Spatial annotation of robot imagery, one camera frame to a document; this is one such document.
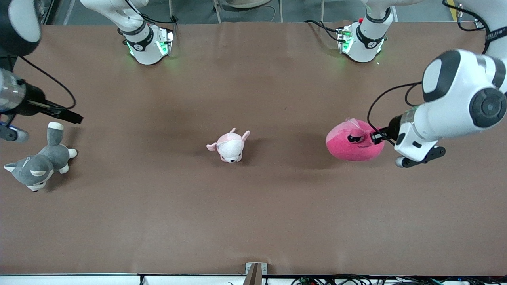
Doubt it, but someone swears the round hot pink plush toy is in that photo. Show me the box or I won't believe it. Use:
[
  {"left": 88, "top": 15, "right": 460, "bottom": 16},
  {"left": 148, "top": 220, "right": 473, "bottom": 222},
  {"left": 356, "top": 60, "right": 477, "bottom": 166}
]
[{"left": 326, "top": 118, "right": 386, "bottom": 162}]

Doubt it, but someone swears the grey white husky plush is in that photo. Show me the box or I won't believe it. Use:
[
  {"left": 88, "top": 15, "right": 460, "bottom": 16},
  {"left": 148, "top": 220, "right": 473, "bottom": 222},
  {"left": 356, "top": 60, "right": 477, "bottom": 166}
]
[{"left": 4, "top": 122, "right": 78, "bottom": 192}]

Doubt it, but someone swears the brown table cover sheet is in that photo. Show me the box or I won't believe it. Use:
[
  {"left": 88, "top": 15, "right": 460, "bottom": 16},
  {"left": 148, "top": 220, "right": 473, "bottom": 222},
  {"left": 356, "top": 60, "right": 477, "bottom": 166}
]
[{"left": 0, "top": 21, "right": 507, "bottom": 277}]

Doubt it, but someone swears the small pale pink plush dog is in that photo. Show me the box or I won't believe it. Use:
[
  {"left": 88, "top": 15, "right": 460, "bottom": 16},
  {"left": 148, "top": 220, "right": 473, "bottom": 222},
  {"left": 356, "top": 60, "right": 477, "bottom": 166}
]
[{"left": 206, "top": 128, "right": 251, "bottom": 163}]

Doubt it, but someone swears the beige stool with metal legs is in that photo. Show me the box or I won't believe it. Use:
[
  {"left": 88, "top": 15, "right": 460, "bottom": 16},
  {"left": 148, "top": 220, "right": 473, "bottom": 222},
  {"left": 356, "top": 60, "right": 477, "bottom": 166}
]
[{"left": 213, "top": 0, "right": 284, "bottom": 23}]

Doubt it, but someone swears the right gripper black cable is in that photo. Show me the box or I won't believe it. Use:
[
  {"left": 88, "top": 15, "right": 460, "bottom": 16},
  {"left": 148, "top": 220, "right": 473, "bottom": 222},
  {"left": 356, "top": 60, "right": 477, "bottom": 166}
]
[{"left": 19, "top": 56, "right": 77, "bottom": 110}]

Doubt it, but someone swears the left arm base black cable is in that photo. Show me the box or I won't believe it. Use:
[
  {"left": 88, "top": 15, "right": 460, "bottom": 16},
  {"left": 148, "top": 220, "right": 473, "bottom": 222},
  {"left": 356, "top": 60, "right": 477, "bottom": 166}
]
[{"left": 304, "top": 19, "right": 342, "bottom": 43}]

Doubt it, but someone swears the arm base black cable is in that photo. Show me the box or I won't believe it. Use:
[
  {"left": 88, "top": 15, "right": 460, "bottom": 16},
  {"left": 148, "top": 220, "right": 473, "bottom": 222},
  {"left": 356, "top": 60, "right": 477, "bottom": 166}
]
[
  {"left": 126, "top": 0, "right": 177, "bottom": 25},
  {"left": 304, "top": 19, "right": 342, "bottom": 43}
]

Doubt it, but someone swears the right arm base black cable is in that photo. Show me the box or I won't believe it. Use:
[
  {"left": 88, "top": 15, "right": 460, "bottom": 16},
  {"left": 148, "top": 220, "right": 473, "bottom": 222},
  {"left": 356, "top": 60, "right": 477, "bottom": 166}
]
[{"left": 126, "top": 0, "right": 177, "bottom": 25}]

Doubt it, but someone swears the black cable bundle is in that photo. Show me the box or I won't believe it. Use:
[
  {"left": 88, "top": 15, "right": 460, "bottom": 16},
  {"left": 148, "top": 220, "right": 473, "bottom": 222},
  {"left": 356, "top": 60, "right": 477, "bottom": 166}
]
[{"left": 291, "top": 274, "right": 507, "bottom": 285}]

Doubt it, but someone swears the metal mounting bracket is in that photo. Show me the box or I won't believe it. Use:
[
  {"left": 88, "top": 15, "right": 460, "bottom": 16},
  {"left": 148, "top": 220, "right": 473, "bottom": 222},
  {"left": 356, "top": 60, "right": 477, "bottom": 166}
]
[{"left": 243, "top": 262, "right": 268, "bottom": 285}]

